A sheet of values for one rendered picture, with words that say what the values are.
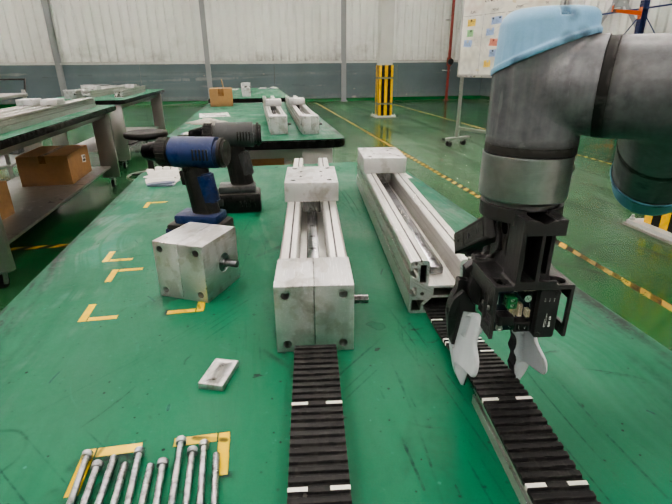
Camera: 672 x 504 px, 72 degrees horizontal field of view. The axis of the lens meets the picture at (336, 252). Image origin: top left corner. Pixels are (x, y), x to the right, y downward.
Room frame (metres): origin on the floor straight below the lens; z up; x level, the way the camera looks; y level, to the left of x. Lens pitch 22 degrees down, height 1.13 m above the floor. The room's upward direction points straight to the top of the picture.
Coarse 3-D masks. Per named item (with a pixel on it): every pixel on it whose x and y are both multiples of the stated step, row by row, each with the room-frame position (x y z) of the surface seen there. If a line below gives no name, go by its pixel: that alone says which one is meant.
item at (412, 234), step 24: (360, 168) 1.30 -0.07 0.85; (360, 192) 1.29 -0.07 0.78; (384, 192) 0.99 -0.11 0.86; (408, 192) 0.99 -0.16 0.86; (384, 216) 0.85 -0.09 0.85; (408, 216) 0.90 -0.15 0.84; (432, 216) 0.81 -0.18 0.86; (384, 240) 0.84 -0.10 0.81; (408, 240) 0.69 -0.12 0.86; (432, 240) 0.77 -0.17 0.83; (408, 264) 0.62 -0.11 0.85; (432, 264) 0.66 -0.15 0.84; (456, 264) 0.63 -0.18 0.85; (408, 288) 0.62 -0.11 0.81; (432, 288) 0.61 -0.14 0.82
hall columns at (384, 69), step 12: (384, 0) 10.81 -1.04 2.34; (384, 12) 10.82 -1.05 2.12; (384, 24) 10.82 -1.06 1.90; (384, 36) 10.82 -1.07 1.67; (384, 48) 10.82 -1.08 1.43; (384, 60) 10.82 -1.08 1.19; (384, 72) 10.80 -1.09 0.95; (384, 84) 10.80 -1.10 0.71; (384, 96) 10.80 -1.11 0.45; (384, 108) 10.80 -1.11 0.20; (648, 216) 3.17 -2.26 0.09; (660, 216) 3.07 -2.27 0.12; (660, 228) 3.05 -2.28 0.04
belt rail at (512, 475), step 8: (472, 400) 0.41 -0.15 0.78; (480, 400) 0.39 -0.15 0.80; (480, 408) 0.38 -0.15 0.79; (480, 416) 0.38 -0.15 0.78; (488, 416) 0.36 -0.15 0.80; (488, 424) 0.36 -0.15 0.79; (488, 432) 0.36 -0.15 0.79; (496, 432) 0.34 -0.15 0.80; (496, 440) 0.34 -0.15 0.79; (496, 448) 0.34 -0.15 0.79; (504, 448) 0.32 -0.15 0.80; (504, 456) 0.32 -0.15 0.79; (504, 464) 0.32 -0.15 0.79; (512, 464) 0.30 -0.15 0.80; (512, 472) 0.30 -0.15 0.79; (512, 480) 0.30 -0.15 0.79; (520, 480) 0.29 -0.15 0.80; (520, 488) 0.29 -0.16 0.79; (520, 496) 0.28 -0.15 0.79; (528, 496) 0.27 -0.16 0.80
